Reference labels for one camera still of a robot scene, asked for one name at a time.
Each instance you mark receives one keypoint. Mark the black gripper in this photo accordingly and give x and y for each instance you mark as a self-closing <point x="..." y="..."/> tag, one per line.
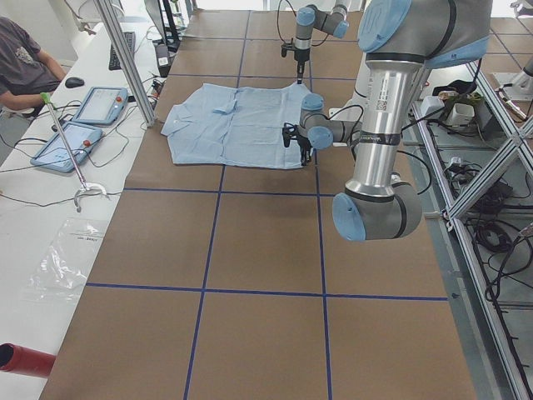
<point x="300" y="55"/>
<point x="304" y="144"/>

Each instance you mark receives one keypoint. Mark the light blue button-up shirt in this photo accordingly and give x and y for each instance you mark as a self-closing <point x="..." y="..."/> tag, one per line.
<point x="235" y="126"/>

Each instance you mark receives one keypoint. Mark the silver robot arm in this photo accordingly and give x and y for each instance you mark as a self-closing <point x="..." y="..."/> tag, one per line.
<point x="309" y="18"/>
<point x="398" y="39"/>

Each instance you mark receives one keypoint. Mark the blue teach pendant far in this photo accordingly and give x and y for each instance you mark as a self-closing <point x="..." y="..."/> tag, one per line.
<point x="102" y="106"/>

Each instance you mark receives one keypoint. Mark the black computer mouse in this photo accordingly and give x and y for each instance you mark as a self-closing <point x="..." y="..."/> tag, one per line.
<point x="74" y="82"/>

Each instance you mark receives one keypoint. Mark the metal reacher grabber stick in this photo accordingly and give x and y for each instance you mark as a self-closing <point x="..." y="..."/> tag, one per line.
<point x="86" y="186"/>

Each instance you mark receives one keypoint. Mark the clear plastic bag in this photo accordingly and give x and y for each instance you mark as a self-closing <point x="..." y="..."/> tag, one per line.
<point x="63" y="270"/>

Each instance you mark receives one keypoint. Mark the seated person dark shirt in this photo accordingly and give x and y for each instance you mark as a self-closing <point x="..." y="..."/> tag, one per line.
<point x="27" y="71"/>

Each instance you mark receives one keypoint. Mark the red cylinder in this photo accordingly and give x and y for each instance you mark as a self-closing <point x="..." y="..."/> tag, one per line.
<point x="26" y="361"/>

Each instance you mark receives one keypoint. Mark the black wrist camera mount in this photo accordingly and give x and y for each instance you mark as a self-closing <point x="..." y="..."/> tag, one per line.
<point x="287" y="47"/>
<point x="289" y="132"/>

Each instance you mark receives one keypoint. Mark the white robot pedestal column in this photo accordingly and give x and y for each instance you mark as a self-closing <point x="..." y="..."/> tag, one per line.
<point x="351" y="111"/>

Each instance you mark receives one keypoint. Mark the aluminium frame post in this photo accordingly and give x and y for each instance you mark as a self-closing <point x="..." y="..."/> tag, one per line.
<point x="114" y="30"/>

